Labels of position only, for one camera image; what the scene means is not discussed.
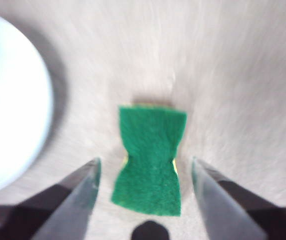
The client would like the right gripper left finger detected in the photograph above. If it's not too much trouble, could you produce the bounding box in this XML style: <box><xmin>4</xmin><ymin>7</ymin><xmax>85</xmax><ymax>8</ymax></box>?
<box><xmin>0</xmin><ymin>156</ymin><xmax>102</xmax><ymax>240</ymax></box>

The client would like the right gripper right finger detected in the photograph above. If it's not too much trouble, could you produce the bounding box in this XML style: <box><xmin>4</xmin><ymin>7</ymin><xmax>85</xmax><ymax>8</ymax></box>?
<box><xmin>191</xmin><ymin>156</ymin><xmax>286</xmax><ymax>240</ymax></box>

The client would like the yellow sponge with green pad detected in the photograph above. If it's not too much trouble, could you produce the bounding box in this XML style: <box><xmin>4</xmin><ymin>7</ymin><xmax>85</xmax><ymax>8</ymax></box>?
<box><xmin>109</xmin><ymin>101</ymin><xmax>188</xmax><ymax>217</ymax></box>

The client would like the blue round plate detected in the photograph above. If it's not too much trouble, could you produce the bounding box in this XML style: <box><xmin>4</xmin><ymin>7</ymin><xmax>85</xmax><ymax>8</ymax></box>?
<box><xmin>0</xmin><ymin>9</ymin><xmax>54</xmax><ymax>197</ymax></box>

